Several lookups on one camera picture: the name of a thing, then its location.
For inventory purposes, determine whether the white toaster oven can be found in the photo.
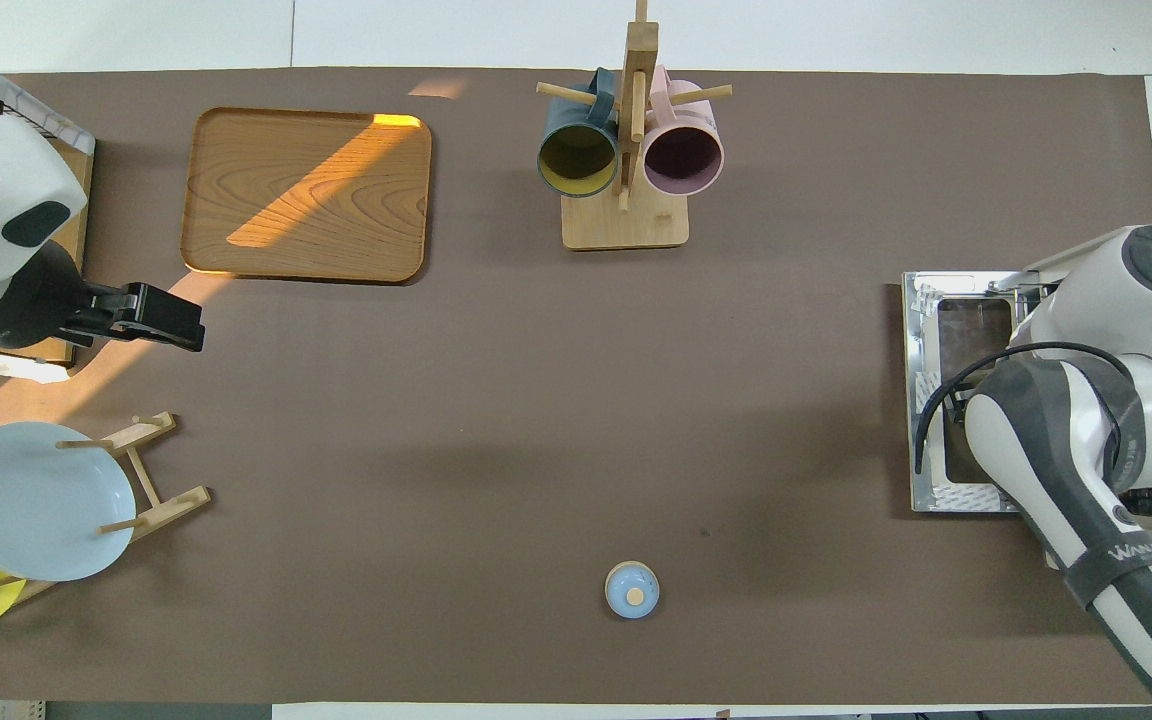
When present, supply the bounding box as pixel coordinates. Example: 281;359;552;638
901;250;1152;601

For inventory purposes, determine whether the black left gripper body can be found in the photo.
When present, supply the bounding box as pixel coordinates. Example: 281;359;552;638
0;240;97;351

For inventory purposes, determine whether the light blue plate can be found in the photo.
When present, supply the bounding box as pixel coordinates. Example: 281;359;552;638
0;421;137;583

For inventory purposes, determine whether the wooden tray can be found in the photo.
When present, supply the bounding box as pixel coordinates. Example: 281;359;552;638
180;107;434;286

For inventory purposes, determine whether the brown table mat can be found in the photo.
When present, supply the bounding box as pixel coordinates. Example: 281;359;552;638
0;68;1152;706

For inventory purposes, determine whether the wooden mug rack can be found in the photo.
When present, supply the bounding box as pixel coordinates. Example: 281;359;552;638
536;0;734;251

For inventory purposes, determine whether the dark blue mug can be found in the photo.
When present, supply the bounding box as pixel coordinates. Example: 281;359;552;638
536;68;621;199

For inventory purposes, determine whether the wooden plate rack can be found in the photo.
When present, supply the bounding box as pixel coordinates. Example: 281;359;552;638
0;411;213;606

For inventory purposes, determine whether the pink mug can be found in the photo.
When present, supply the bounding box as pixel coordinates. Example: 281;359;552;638
642;66;726;197

